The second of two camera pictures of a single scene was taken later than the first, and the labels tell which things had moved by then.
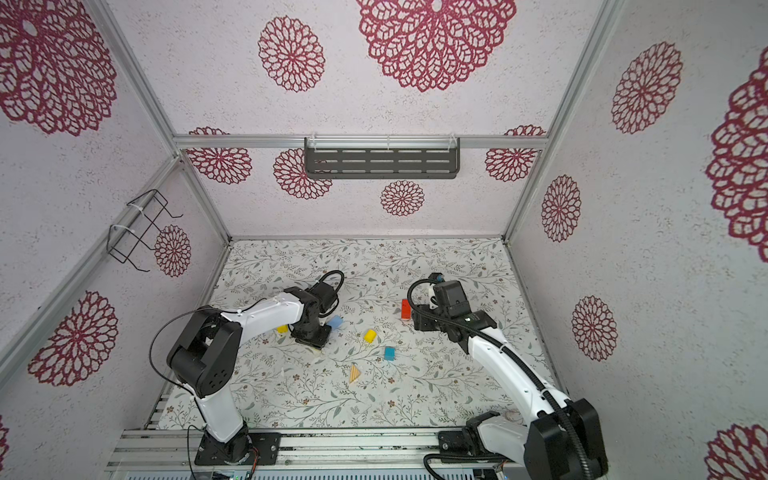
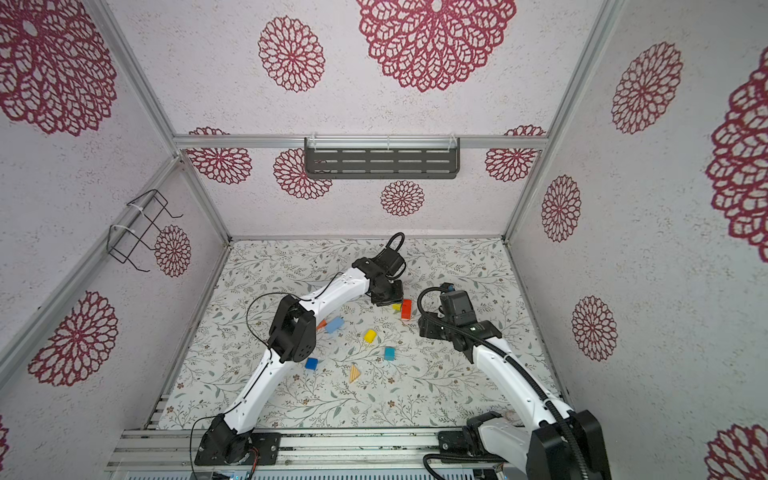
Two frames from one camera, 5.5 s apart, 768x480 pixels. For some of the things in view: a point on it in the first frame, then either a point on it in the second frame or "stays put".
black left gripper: [320, 342] -> [396, 299]
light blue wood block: [335, 322] stays put
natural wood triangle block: [354, 373] stays put
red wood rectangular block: [405, 309] stays put
